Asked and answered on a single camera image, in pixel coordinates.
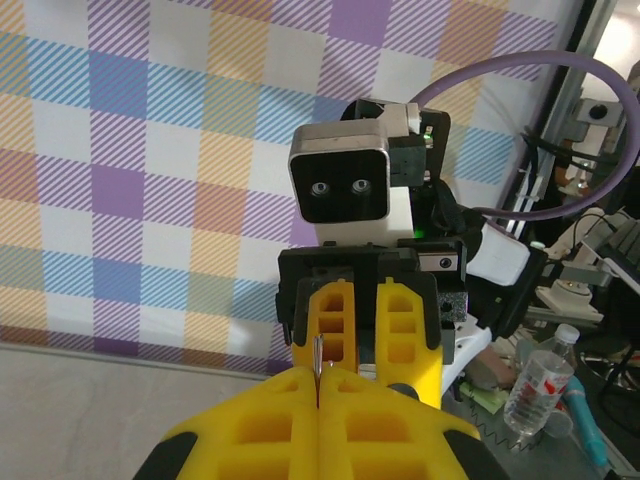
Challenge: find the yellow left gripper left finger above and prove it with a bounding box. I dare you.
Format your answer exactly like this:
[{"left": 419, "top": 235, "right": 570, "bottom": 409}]
[{"left": 133, "top": 366, "right": 322, "bottom": 480}]

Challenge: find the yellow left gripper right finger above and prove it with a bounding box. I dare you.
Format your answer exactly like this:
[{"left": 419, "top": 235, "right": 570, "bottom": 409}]
[{"left": 318, "top": 367, "right": 512, "bottom": 480}]

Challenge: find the green sticky note pad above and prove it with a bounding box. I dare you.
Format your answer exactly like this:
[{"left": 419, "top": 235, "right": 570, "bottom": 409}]
[{"left": 462, "top": 382, "right": 507, "bottom": 415}]

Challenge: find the clear plastic water bottle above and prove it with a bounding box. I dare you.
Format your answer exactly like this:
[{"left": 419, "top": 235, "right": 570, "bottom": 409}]
[{"left": 502, "top": 323, "right": 580, "bottom": 437}]

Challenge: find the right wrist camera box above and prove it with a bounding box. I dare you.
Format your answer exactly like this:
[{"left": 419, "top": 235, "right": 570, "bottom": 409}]
[{"left": 287, "top": 102, "right": 426, "bottom": 246}]

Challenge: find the teal plastic handle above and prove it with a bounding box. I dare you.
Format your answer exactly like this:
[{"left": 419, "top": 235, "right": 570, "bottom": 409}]
[{"left": 563, "top": 374, "right": 610, "bottom": 465}]

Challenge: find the aluminium corner post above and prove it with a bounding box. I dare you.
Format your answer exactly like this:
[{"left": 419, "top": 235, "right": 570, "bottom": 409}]
[{"left": 497, "top": 0, "right": 609, "bottom": 241}]

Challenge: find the grey metal bracket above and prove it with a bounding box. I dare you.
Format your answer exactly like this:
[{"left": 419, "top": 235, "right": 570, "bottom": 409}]
[{"left": 573, "top": 97, "right": 625, "bottom": 145}]

